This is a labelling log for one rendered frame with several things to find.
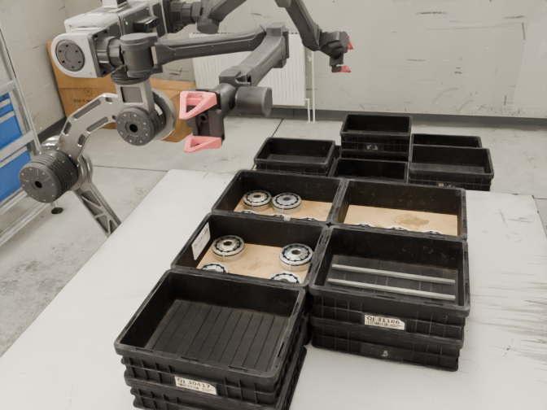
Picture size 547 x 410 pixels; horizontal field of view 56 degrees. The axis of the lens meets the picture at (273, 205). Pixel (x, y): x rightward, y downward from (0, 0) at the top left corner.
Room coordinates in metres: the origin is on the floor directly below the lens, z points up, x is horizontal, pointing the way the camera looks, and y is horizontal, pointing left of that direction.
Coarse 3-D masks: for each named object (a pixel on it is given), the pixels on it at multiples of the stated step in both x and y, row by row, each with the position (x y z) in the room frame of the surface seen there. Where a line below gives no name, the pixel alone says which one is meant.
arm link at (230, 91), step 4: (220, 84) 1.03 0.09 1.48; (224, 84) 1.02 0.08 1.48; (228, 84) 1.02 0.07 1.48; (216, 88) 1.00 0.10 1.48; (220, 88) 1.00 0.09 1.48; (224, 88) 1.00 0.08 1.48; (228, 88) 1.01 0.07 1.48; (232, 88) 1.01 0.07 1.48; (236, 88) 1.02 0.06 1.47; (224, 92) 0.98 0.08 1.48; (228, 92) 0.99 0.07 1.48; (232, 92) 1.00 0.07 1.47; (236, 92) 1.02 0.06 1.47; (228, 96) 0.98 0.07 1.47; (232, 96) 0.99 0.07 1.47; (232, 100) 0.98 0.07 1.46; (232, 104) 0.98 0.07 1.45; (232, 108) 0.98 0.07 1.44; (236, 108) 0.98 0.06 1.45
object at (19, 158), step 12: (0, 96) 2.95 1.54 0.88; (0, 108) 2.92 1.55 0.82; (12, 108) 3.00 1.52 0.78; (0, 120) 2.87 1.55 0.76; (12, 120) 2.97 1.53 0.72; (0, 132) 2.86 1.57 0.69; (12, 132) 2.94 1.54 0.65; (0, 144) 2.83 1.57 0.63; (12, 156) 2.86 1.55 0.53; (24, 156) 2.97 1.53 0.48; (0, 168) 2.76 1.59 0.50; (12, 168) 2.85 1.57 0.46; (0, 180) 2.74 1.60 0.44; (12, 180) 2.82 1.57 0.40; (0, 192) 2.71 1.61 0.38; (12, 192) 2.79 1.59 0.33
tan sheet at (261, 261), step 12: (252, 252) 1.33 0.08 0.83; (264, 252) 1.32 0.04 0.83; (276, 252) 1.32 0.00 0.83; (228, 264) 1.27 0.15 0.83; (240, 264) 1.27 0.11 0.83; (252, 264) 1.26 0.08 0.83; (264, 264) 1.26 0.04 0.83; (276, 264) 1.26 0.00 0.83; (252, 276) 1.21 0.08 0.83; (264, 276) 1.20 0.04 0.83; (300, 276) 1.19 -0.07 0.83
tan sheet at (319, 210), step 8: (272, 200) 1.64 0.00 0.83; (304, 200) 1.62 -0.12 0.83; (240, 208) 1.60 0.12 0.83; (272, 208) 1.58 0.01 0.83; (304, 208) 1.57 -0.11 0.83; (312, 208) 1.56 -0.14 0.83; (320, 208) 1.56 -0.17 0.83; (328, 208) 1.56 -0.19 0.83; (296, 216) 1.52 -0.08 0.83; (304, 216) 1.51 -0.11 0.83; (312, 216) 1.51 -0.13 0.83; (320, 216) 1.51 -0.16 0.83
